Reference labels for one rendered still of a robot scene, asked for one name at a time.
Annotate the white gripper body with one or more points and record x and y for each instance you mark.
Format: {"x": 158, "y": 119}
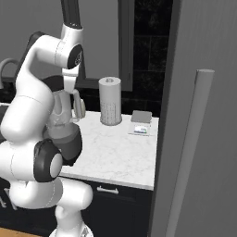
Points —
{"x": 70, "y": 82}

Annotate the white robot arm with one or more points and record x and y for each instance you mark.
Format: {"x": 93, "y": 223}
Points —
{"x": 24, "y": 123}

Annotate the grey blender with clear jug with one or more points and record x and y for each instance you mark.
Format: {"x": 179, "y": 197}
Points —
{"x": 69, "y": 139}

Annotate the grey paper towel roll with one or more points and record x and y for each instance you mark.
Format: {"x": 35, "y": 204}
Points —
{"x": 110, "y": 102}

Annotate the dark framed window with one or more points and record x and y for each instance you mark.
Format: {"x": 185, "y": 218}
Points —
{"x": 102, "y": 37}

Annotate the grey curved tap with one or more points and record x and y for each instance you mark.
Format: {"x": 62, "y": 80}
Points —
{"x": 7, "y": 62}

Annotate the grey digital kitchen scale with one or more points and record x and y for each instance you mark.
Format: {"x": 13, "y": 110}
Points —
{"x": 141, "y": 121}

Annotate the dark drawer front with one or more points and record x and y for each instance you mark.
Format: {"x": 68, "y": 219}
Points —
{"x": 123, "y": 213}

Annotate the dark cupboard door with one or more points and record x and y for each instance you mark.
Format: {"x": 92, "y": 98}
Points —
{"x": 31, "y": 219}

